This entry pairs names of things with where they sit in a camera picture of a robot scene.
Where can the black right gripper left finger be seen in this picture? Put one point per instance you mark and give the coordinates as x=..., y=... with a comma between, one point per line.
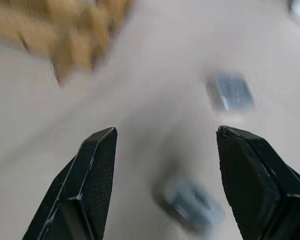
x=85, y=190

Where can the grey metal block lower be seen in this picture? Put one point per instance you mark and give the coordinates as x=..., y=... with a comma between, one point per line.
x=190, y=202

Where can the grey metal block upper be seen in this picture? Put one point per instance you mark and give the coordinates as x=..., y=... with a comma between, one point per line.
x=231, y=91

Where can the pile of wooden blocks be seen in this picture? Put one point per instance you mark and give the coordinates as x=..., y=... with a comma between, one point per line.
x=52, y=32

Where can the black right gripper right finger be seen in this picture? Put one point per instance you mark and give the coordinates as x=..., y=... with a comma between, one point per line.
x=255, y=185

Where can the grey metal block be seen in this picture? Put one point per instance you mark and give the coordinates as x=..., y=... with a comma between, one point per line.
x=190, y=202
x=231, y=91

